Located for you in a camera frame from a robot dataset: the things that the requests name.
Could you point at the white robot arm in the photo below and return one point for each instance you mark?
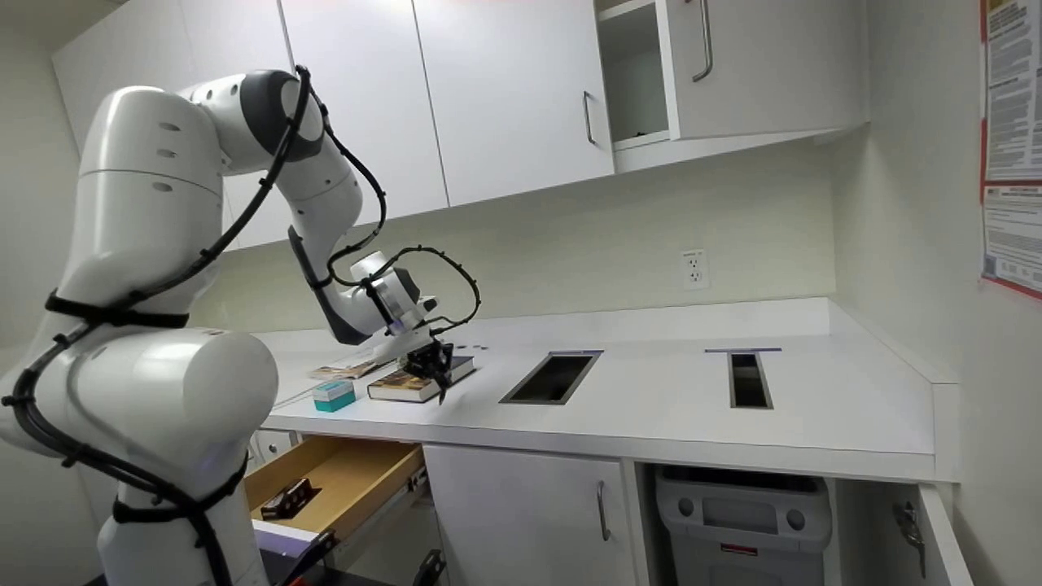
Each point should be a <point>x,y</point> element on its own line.
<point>124,386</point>

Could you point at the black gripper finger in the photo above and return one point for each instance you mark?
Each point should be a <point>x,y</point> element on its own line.
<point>444,386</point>

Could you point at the teal and white small box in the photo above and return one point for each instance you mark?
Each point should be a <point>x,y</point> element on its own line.
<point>333,395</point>

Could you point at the open white cabinet door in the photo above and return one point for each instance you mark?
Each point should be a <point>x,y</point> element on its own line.
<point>922,543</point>

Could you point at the wooden drawer with white front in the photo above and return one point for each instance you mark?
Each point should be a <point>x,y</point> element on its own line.
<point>351,483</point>

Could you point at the stack of magazines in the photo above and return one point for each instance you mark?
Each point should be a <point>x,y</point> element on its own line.
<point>345,369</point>

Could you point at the white lower cabinet door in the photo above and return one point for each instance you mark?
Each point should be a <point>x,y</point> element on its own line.
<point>527,518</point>

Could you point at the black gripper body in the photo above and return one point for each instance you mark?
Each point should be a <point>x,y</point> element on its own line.
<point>432,364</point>

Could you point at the wall poster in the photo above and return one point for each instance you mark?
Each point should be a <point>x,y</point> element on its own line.
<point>1011,181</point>

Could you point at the white upper cabinets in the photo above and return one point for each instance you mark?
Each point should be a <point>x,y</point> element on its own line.
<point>460,102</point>

